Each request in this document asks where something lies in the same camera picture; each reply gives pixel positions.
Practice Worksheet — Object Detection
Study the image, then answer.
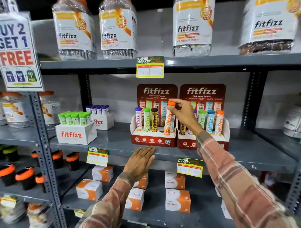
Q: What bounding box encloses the purple-capped white tube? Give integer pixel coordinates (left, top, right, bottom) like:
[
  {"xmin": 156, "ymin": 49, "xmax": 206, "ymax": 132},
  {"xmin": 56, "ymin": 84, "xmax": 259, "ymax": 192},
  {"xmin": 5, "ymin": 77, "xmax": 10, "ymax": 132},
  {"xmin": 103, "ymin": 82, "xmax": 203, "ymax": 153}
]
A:
[{"xmin": 135, "ymin": 107, "xmax": 143, "ymax": 131}]

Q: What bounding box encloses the green-capped tube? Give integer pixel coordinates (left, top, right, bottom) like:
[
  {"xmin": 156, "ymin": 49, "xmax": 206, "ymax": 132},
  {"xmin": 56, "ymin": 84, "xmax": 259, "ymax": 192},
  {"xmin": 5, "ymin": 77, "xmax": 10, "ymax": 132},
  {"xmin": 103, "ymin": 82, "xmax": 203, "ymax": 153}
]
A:
[
  {"xmin": 143, "ymin": 107, "xmax": 151, "ymax": 132},
  {"xmin": 198, "ymin": 109, "xmax": 207, "ymax": 129}
]

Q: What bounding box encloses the black green-lidded shaker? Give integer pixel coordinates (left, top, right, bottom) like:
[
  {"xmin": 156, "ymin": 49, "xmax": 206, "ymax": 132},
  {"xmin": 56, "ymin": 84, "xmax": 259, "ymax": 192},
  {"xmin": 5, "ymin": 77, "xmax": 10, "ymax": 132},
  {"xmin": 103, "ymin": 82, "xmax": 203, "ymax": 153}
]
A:
[{"xmin": 2, "ymin": 145, "xmax": 19, "ymax": 163}]

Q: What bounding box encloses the person's right hand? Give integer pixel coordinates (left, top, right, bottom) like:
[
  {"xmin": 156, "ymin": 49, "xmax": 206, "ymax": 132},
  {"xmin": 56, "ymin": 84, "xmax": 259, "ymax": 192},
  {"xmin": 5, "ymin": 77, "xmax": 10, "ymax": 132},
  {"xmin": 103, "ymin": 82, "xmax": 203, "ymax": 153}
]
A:
[{"xmin": 168, "ymin": 98, "xmax": 203, "ymax": 136}]

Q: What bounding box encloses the grey metal shelf rack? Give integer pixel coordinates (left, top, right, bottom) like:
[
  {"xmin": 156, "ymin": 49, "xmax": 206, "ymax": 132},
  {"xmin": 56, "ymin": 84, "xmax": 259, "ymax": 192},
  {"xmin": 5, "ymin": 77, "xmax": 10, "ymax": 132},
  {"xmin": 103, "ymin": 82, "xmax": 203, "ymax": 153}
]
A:
[
  {"xmin": 31, "ymin": 53, "xmax": 301, "ymax": 228},
  {"xmin": 0, "ymin": 91, "xmax": 67, "ymax": 228}
]

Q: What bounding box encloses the white labelled jar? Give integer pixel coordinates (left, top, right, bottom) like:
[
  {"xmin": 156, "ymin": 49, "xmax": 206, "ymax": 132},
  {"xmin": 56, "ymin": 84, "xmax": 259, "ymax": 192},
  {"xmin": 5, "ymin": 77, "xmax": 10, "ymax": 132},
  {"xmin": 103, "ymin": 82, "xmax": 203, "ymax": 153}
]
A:
[{"xmin": 283, "ymin": 105, "xmax": 301, "ymax": 139}]

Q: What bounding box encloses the large clear labelled jar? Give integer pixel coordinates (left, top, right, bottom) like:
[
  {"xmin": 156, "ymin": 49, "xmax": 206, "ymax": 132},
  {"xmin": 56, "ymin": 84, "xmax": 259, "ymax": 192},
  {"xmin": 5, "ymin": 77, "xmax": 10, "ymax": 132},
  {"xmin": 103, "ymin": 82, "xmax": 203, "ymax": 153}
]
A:
[
  {"xmin": 238, "ymin": 0, "xmax": 301, "ymax": 55},
  {"xmin": 52, "ymin": 0, "xmax": 97, "ymax": 60},
  {"xmin": 98, "ymin": 0, "xmax": 138, "ymax": 60},
  {"xmin": 173, "ymin": 0, "xmax": 216, "ymax": 57}
]

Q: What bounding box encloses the person's left hand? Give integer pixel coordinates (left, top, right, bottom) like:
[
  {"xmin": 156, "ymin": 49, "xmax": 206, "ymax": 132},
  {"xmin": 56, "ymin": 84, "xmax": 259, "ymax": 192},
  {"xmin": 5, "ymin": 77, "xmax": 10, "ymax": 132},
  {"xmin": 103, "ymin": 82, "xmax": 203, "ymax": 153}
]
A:
[{"xmin": 123, "ymin": 146, "xmax": 156, "ymax": 182}]

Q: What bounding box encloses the orange-capped white orange tube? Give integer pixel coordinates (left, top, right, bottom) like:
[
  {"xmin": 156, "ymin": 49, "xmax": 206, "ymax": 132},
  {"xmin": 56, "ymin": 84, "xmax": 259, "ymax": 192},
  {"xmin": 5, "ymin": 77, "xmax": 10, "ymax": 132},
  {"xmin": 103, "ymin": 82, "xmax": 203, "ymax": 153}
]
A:
[
  {"xmin": 163, "ymin": 101, "xmax": 176, "ymax": 136},
  {"xmin": 214, "ymin": 110, "xmax": 225, "ymax": 136}
]

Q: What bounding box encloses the cluster of green-capped tubes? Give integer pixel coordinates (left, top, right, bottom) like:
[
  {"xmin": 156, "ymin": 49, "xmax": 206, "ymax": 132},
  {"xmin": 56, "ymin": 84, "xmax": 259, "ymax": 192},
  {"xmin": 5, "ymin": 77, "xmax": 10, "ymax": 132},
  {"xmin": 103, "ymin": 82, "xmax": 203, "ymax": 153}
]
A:
[{"xmin": 58, "ymin": 111, "xmax": 91, "ymax": 126}]

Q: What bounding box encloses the red cardboard display stand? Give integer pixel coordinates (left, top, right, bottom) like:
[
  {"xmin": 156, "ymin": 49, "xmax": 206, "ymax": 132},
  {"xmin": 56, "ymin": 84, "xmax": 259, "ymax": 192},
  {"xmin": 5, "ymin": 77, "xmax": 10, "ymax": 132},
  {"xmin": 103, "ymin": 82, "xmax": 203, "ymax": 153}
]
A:
[
  {"xmin": 130, "ymin": 84, "xmax": 178, "ymax": 148},
  {"xmin": 176, "ymin": 83, "xmax": 230, "ymax": 151}
]

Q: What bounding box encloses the blue-capped tube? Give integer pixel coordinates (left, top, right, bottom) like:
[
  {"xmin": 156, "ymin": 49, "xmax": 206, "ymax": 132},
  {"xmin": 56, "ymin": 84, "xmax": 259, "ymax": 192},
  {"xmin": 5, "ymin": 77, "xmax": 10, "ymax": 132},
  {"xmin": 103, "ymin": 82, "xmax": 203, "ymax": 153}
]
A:
[{"xmin": 206, "ymin": 110, "xmax": 216, "ymax": 134}]

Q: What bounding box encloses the cluster of purple-capped tubes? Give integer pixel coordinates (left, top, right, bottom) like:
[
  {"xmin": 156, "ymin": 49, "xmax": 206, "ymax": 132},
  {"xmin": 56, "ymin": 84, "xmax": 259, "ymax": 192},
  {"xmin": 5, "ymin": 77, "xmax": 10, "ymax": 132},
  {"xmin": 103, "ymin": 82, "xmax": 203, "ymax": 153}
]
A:
[{"xmin": 86, "ymin": 105, "xmax": 110, "ymax": 115}]

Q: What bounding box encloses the white cardboard tube tray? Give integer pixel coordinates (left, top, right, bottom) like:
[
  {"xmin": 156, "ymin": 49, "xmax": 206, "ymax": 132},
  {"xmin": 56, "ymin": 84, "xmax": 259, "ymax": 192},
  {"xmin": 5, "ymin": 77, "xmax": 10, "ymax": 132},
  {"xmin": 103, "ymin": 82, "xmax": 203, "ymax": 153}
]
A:
[
  {"xmin": 90, "ymin": 113, "xmax": 115, "ymax": 131},
  {"xmin": 55, "ymin": 122, "xmax": 98, "ymax": 145}
]

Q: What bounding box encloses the group of orange white boxes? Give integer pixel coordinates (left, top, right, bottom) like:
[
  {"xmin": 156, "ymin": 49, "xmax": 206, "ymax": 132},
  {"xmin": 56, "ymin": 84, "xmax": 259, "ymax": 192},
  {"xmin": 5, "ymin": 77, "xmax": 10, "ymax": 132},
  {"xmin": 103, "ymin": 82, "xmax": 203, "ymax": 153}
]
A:
[{"xmin": 75, "ymin": 165, "xmax": 191, "ymax": 213}]

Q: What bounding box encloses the person's right forearm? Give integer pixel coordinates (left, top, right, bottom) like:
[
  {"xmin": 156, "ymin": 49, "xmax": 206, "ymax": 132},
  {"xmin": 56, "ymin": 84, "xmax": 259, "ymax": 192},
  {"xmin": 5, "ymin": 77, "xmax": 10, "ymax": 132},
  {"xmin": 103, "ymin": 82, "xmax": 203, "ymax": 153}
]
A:
[{"xmin": 196, "ymin": 130, "xmax": 301, "ymax": 228}]

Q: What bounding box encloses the group of black orange-lidded shakers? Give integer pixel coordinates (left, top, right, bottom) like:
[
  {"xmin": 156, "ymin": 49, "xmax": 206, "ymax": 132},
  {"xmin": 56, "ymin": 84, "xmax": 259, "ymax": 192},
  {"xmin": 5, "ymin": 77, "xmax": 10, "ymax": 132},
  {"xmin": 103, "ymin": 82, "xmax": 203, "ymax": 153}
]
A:
[{"xmin": 0, "ymin": 150, "xmax": 80, "ymax": 194}]

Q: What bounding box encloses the clear snack packet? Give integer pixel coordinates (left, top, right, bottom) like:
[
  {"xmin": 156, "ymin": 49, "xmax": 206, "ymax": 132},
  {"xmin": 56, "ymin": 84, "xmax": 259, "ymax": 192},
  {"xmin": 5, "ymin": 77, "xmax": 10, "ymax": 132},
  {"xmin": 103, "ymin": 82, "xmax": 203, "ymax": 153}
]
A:
[
  {"xmin": 0, "ymin": 194, "xmax": 27, "ymax": 224},
  {"xmin": 26, "ymin": 202, "xmax": 54, "ymax": 228}
]

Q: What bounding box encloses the orange-lidded clear labelled jar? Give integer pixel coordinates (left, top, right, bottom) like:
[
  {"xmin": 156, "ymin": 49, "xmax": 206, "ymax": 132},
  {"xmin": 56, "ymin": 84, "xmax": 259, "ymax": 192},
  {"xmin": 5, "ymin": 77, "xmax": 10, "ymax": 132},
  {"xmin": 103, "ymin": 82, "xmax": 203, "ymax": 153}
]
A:
[
  {"xmin": 39, "ymin": 91, "xmax": 61, "ymax": 130},
  {"xmin": 0, "ymin": 92, "xmax": 30, "ymax": 129}
]

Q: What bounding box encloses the white promotion sign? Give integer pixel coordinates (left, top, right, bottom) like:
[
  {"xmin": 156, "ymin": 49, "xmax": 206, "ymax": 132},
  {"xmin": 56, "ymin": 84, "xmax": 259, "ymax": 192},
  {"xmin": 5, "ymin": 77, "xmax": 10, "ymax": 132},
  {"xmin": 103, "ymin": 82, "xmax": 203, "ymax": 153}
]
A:
[{"xmin": 0, "ymin": 12, "xmax": 45, "ymax": 92}]

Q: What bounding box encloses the person's left forearm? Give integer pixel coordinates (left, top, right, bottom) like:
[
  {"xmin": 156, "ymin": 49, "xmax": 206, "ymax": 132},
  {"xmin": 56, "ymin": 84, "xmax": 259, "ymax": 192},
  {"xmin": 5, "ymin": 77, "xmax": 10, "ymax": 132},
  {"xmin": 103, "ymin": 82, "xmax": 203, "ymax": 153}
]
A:
[{"xmin": 75, "ymin": 172, "xmax": 142, "ymax": 228}]

